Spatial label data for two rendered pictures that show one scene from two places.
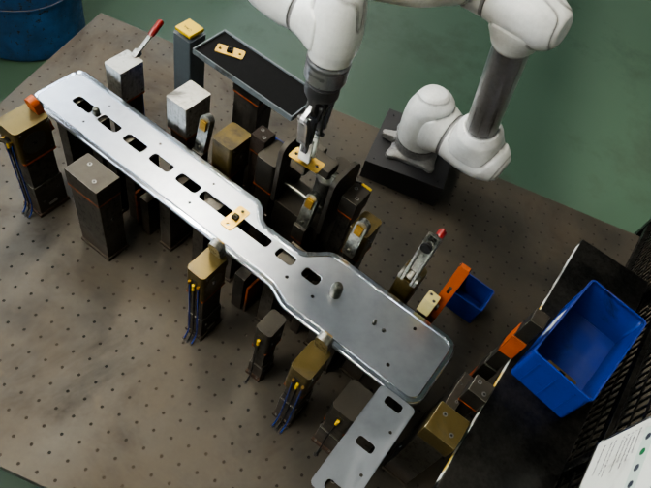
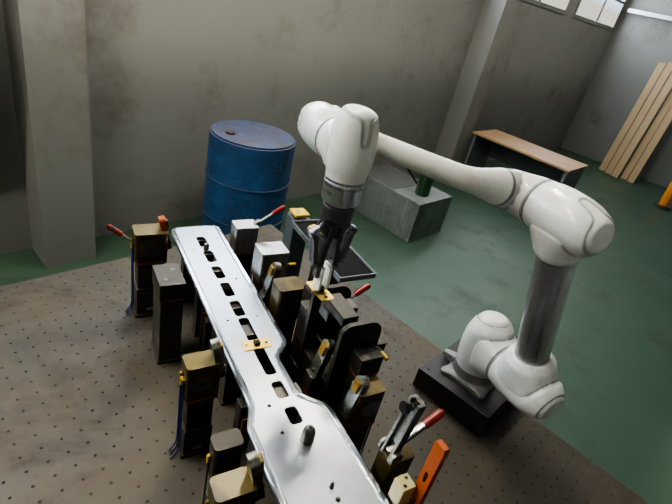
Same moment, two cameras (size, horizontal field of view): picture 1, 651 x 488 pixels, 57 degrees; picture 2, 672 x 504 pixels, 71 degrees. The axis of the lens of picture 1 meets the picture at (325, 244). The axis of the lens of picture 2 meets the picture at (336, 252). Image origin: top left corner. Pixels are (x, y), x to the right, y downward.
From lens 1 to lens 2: 60 cm
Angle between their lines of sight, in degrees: 35
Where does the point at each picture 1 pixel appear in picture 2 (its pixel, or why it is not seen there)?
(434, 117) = (488, 337)
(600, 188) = not seen: outside the picture
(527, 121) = (633, 434)
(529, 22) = (563, 220)
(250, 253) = (249, 373)
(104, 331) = (110, 414)
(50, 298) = (93, 372)
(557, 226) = not seen: outside the picture
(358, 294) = (331, 452)
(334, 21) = (341, 131)
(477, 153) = (522, 378)
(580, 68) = not seen: outside the picture
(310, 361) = (231, 484)
